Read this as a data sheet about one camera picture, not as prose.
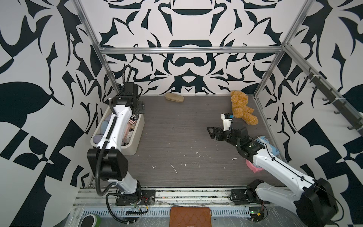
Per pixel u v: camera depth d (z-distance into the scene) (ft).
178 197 2.49
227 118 2.30
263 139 2.93
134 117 2.79
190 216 2.21
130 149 2.50
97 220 2.16
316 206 1.30
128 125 2.61
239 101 3.44
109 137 1.49
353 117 1.75
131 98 1.83
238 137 1.99
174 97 3.78
